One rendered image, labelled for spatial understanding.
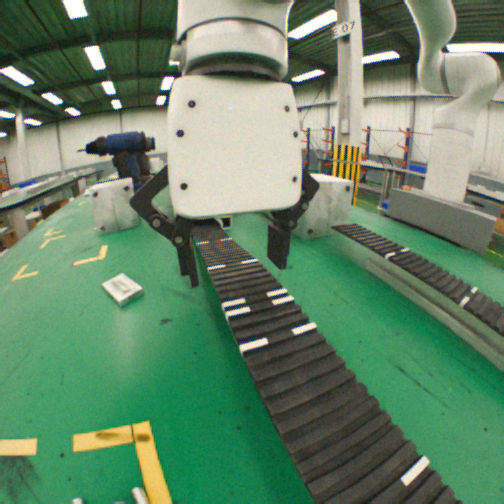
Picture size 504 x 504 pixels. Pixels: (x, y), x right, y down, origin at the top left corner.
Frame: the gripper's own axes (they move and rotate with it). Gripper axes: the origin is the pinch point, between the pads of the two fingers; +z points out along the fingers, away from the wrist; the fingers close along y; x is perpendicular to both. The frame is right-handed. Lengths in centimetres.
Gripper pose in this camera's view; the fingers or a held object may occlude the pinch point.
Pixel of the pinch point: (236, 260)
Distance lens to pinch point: 20.2
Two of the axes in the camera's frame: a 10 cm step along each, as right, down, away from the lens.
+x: -3.6, -4.2, 8.4
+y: 9.3, -1.6, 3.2
